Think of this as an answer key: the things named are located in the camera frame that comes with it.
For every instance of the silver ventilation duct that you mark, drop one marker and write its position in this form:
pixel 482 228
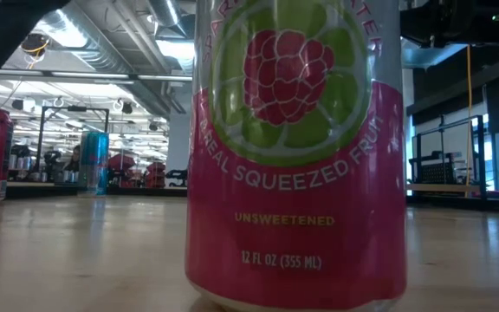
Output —
pixel 98 47

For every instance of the blue slim energy drink can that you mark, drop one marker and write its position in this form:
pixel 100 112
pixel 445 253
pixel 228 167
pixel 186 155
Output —
pixel 94 164

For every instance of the black metal workstation frame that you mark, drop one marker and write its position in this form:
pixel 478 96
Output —
pixel 41 134
pixel 481 156

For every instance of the wooden shelf board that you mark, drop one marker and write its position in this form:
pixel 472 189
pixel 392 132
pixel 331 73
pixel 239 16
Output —
pixel 442 188

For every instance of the silver can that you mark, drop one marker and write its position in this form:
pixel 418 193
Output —
pixel 297 242

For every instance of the red background equipment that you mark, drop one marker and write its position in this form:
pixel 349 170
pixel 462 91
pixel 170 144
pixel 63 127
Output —
pixel 156 173
pixel 121 164

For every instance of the black round ceiling device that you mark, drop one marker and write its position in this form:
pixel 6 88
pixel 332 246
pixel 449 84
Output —
pixel 35 43

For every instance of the person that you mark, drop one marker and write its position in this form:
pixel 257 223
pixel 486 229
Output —
pixel 75 159

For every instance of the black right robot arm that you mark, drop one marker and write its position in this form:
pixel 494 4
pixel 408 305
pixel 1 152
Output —
pixel 457 21

